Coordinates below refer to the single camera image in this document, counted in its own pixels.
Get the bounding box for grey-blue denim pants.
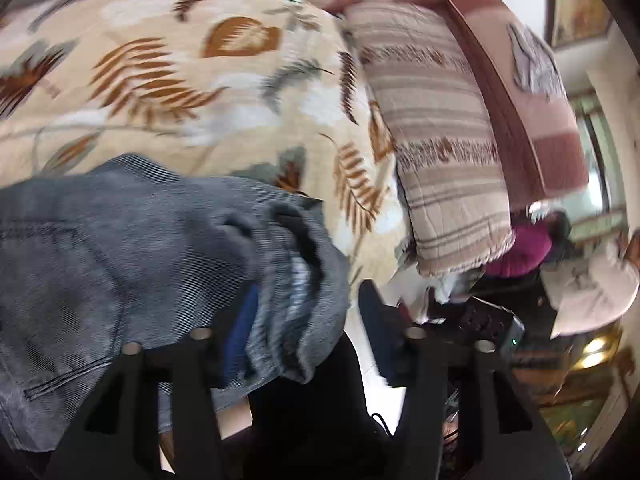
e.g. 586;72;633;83
0;153;351;453

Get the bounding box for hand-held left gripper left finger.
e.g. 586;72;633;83
44;280;262;480

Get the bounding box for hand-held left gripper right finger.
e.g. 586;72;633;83
357;280;572;480

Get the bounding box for pink and maroon headboard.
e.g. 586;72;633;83
250;0;592;203

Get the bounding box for magenta cloth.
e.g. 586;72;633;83
482;222;555;278

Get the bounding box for leaf-printed beige blanket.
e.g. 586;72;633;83
0;0;416;288

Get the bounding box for framed wall picture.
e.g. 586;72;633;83
547;0;616;50

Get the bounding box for beige striped pillow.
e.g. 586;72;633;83
342;2;517;278

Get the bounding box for person's black-clad leg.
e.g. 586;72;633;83
220;330;401;480

